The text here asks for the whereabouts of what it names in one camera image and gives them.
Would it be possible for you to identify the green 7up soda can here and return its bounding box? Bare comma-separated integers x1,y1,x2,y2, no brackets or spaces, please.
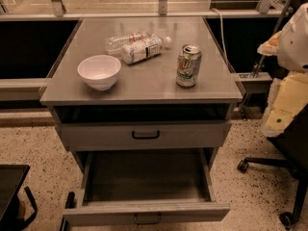
176,43,202,88

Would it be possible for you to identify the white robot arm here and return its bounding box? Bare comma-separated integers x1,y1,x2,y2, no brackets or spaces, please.
257,3,308,137

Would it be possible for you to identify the grey metal drawer cabinet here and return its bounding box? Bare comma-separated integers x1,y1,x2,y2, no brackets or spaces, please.
38,15,244,231

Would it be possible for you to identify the grey top drawer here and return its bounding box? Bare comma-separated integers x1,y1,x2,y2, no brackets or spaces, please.
59,120,231,151

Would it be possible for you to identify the open grey middle drawer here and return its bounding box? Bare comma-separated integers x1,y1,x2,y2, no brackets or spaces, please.
64,149,230,226

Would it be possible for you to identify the white labelled plastic bottle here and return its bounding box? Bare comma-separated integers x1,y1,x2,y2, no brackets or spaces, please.
120,35,171,64

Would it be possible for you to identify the white ceramic bowl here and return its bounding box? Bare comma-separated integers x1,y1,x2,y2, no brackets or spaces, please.
77,55,121,90

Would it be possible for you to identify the clear crushed plastic bottle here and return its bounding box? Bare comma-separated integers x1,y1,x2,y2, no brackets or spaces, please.
105,31,151,55

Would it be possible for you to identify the metal rod stand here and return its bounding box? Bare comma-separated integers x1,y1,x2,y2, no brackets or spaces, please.
249,0,299,79

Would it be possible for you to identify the black office chair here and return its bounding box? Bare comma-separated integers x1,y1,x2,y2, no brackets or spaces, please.
237,105,308,226

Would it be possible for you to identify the black side table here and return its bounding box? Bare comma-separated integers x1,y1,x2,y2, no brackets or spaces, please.
0,165,38,231

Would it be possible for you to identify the white cable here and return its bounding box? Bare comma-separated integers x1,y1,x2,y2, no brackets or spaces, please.
210,7,229,65

